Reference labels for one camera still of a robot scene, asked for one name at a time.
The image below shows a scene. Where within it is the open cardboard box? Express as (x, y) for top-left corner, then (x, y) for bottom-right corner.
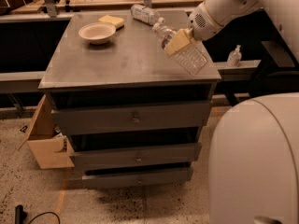
(18, 96), (74, 169)

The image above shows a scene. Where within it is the white paper bowl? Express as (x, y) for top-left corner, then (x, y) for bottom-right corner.
(78, 22), (116, 45)

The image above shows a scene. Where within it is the grey drawer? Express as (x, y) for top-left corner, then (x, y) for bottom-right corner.
(52, 101), (211, 135)
(70, 143), (202, 170)
(82, 167), (193, 189)

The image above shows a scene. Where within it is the middle grey drawer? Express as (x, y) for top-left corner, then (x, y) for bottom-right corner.
(70, 143), (202, 170)

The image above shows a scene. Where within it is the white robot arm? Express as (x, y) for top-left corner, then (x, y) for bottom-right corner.
(187, 0), (299, 224)

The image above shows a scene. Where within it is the black device on floor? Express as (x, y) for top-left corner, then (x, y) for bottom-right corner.
(15, 204), (27, 224)

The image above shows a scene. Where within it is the grey metal drawer cabinet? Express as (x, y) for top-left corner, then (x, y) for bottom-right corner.
(39, 13), (221, 180)

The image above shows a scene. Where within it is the black office chair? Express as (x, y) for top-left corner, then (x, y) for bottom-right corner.
(249, 21), (299, 98)

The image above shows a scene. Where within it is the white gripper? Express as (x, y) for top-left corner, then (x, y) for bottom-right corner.
(164, 3), (223, 57)

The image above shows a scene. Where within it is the clear plastic water bottle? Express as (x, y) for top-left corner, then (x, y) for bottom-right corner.
(152, 22), (207, 75)

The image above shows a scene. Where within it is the yellow sponge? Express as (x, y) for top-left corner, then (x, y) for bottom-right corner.
(98, 15), (124, 29)

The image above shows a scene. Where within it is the black floor cable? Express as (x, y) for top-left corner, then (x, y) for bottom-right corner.
(25, 211), (62, 224)

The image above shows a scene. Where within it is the top grey drawer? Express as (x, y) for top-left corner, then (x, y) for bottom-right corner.
(52, 101), (211, 135)

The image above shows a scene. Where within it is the bottom grey drawer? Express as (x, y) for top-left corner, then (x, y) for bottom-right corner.
(82, 167), (193, 189)

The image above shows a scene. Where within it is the labelled plastic water bottle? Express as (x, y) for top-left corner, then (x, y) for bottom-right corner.
(131, 4), (165, 26)

